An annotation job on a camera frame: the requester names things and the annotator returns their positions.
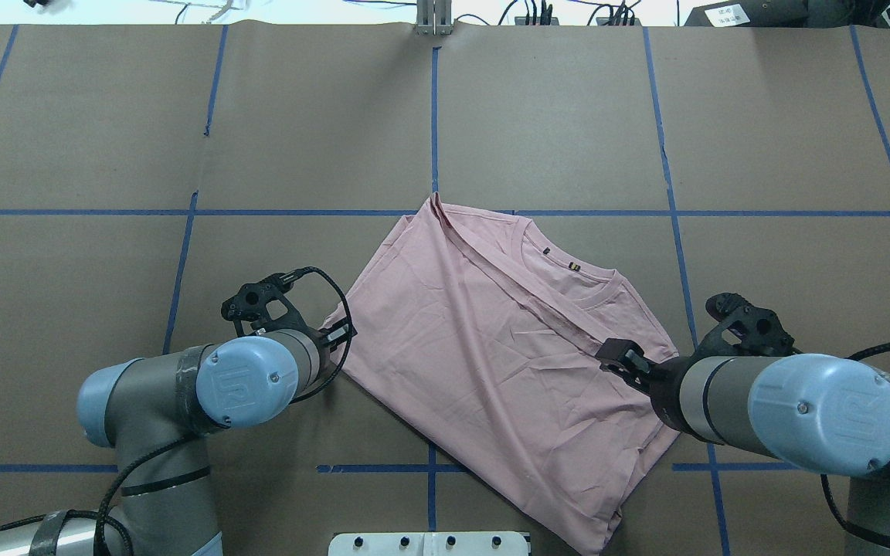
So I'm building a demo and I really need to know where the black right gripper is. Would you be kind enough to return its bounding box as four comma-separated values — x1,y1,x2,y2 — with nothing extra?
596,338,685,429

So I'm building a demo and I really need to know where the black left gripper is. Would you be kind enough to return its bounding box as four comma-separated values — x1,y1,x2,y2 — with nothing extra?
310,323,358,371

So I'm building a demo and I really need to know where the pink Snoopy t-shirt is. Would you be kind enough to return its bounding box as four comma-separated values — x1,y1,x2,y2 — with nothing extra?
344,195,678,555

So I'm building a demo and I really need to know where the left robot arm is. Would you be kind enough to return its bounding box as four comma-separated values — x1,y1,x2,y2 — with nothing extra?
0,321,355,555

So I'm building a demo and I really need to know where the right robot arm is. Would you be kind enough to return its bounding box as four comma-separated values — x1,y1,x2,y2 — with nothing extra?
596,339,890,555

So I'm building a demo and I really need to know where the black label printer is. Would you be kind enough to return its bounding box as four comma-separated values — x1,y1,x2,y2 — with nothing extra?
681,1,809,28

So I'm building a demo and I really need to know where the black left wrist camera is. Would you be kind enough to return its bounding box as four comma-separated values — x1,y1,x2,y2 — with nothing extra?
220,269,308,337

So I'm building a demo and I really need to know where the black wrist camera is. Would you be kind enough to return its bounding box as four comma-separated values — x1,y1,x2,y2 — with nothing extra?
220,269,308,337
693,293,799,361

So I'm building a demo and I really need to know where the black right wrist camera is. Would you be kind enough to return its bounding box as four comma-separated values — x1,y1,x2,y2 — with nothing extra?
693,293,799,361

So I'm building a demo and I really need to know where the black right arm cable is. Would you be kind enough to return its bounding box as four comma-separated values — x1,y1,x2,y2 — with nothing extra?
820,337,890,556

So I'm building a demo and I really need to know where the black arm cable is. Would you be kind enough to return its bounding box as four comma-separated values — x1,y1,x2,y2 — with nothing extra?
820,337,890,556
93,266,355,556

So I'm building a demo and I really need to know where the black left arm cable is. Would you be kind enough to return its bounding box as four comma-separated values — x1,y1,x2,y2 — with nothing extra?
93,266,355,556

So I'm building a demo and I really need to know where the aluminium frame post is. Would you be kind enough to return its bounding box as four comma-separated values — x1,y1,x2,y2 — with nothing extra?
414,0,454,36

